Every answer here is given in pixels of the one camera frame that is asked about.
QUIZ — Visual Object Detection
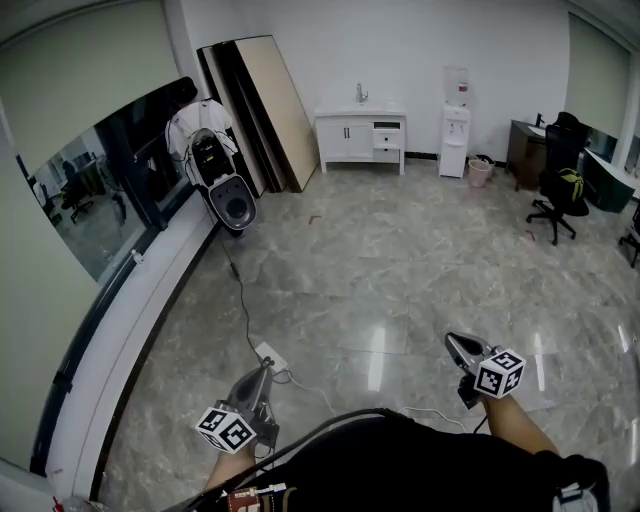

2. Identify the black office chair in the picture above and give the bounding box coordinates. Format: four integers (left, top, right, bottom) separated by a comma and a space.
617, 199, 640, 270
525, 111, 592, 247

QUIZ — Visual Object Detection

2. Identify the white vanity cabinet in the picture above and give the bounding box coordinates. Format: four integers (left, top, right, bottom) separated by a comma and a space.
313, 97, 409, 177

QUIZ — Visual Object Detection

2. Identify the white water dispenser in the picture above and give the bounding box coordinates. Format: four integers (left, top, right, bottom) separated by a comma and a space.
438, 103, 473, 179

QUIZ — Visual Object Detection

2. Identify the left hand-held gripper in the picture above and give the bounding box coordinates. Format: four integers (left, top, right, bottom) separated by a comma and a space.
195, 363, 280, 455

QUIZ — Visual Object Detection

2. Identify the person's left forearm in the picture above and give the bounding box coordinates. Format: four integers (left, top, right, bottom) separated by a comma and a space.
204, 446, 260, 494

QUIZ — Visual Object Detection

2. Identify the beige leaning board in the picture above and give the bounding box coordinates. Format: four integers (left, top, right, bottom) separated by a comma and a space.
195, 41, 290, 199

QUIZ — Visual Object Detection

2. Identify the person's black clothed body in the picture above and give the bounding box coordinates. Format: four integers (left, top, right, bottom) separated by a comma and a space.
177, 413, 612, 512

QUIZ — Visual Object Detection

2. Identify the pink waste bin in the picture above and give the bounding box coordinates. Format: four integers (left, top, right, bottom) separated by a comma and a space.
467, 158, 492, 189

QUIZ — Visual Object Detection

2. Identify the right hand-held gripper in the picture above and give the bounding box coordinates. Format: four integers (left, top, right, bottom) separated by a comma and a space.
444, 332, 527, 410

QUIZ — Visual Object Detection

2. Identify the person's right forearm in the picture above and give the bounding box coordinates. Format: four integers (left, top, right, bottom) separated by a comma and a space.
482, 394, 561, 457

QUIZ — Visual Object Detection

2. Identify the clear water jug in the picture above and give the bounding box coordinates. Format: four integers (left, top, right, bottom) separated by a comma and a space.
441, 65, 472, 108

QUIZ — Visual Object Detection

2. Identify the yellow-green bag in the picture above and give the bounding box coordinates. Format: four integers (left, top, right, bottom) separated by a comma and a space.
554, 167, 587, 204

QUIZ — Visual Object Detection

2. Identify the black floor cable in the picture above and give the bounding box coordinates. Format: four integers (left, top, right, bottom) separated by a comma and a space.
219, 234, 267, 362

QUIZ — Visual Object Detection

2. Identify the white power strip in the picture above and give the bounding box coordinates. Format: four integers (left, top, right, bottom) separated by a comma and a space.
253, 340, 292, 375

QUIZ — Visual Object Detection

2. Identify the dark window pane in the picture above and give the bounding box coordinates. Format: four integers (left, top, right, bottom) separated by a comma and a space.
14, 77, 204, 287

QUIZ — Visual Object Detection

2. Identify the dark green bathtub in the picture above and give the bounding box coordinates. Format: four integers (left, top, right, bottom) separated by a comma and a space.
581, 147, 640, 215

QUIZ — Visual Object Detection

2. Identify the brown leather pouch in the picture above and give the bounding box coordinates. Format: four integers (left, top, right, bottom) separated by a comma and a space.
226, 481, 297, 512

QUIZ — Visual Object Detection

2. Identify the grey shoulder strap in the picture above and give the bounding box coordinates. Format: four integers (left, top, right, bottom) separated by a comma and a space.
552, 485, 604, 512

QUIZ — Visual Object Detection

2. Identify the beige roller blind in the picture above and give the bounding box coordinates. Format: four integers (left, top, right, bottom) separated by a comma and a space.
0, 0, 182, 174
564, 12, 633, 140

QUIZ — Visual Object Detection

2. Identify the dark brown cabinet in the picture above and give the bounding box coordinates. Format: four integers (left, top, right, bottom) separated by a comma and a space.
505, 118, 551, 192

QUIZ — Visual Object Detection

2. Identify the thick black body cable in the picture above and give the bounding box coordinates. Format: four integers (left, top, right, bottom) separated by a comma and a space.
197, 408, 404, 504

